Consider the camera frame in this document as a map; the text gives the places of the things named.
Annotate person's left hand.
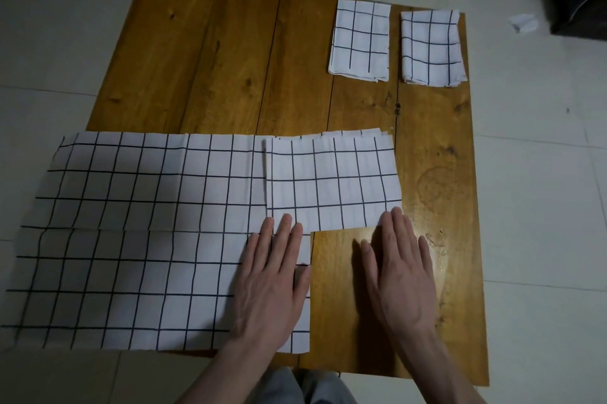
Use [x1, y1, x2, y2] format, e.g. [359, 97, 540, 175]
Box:
[227, 213, 312, 355]

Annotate person's right hand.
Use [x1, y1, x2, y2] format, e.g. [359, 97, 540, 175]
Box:
[353, 207, 441, 348]

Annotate large white checked cloth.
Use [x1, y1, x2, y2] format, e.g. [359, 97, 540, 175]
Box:
[0, 129, 404, 355]

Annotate person's left forearm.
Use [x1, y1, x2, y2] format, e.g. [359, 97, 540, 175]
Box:
[175, 340, 285, 404]

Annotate person's right forearm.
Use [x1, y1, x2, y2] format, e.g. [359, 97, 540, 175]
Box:
[396, 329, 488, 404]

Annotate person's grey trousers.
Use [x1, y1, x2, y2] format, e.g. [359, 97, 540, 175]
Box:
[256, 367, 357, 404]

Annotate folded white checked cloth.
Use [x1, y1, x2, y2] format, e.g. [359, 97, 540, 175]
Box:
[328, 0, 392, 83]
[400, 9, 469, 87]

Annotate white paper scrap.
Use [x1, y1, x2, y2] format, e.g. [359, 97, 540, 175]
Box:
[507, 13, 539, 35]

